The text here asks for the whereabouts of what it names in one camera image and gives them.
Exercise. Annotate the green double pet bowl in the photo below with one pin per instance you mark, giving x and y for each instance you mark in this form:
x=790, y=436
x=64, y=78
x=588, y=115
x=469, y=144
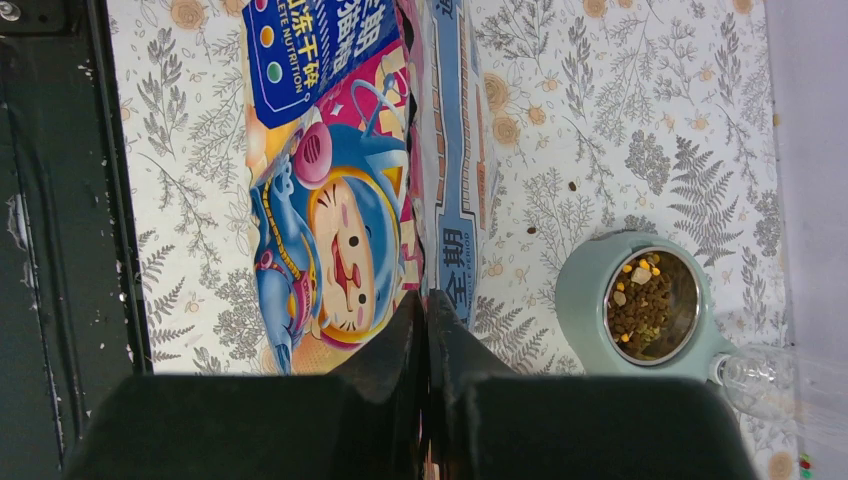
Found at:
x=633, y=303

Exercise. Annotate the pink pet food bag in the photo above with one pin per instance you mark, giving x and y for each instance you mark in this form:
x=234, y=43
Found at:
x=372, y=168

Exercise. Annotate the clear plastic bottle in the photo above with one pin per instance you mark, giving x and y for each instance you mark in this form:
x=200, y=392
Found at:
x=803, y=395

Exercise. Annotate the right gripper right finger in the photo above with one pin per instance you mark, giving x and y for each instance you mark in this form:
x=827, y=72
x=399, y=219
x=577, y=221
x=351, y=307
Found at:
x=457, y=361

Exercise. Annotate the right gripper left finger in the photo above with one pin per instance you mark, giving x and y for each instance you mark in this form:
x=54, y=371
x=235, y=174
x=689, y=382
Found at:
x=380, y=429

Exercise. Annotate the floral table mat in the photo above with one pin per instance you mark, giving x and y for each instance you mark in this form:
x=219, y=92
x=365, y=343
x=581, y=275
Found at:
x=598, y=116

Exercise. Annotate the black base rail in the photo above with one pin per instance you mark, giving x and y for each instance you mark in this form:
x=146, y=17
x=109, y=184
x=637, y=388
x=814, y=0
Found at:
x=72, y=321

